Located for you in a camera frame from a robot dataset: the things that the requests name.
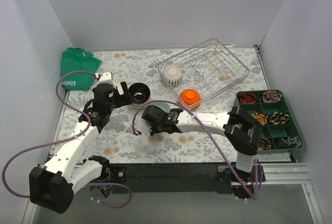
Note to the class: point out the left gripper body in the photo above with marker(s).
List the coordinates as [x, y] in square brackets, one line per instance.
[123, 95]

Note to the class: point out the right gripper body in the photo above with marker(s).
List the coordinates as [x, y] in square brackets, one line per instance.
[151, 121]

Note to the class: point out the olive bowl with drawing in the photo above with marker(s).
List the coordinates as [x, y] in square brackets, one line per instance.
[139, 92]

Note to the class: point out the beige plain bowl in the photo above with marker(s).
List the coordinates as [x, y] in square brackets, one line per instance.
[138, 105]

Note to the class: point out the orange bowl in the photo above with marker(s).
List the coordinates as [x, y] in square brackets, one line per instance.
[191, 98]

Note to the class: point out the white bowl with dark stripes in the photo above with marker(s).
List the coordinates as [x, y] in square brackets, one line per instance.
[172, 76]

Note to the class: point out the pale green ribbed bowl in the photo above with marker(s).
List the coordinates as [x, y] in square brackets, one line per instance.
[162, 105]

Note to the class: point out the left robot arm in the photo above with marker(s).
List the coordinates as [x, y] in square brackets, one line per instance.
[54, 184]

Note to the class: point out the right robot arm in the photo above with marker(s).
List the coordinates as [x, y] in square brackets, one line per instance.
[238, 126]

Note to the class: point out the green cloth bag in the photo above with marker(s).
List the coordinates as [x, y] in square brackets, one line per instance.
[74, 59]

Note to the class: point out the green compartment tray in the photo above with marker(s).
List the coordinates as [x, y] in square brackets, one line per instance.
[270, 108]

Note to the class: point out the grey cloth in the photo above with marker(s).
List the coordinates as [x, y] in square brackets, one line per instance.
[288, 142]

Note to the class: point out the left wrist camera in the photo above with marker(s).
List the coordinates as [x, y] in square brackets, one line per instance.
[106, 77]

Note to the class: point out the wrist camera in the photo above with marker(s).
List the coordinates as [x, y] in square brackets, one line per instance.
[141, 127]
[106, 77]

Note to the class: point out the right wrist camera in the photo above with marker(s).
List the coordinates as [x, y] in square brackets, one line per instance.
[141, 127]

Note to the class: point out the aluminium frame rail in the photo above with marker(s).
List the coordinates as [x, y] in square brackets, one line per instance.
[193, 193]

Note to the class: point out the wire dish rack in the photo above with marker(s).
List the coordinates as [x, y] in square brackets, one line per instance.
[209, 67]

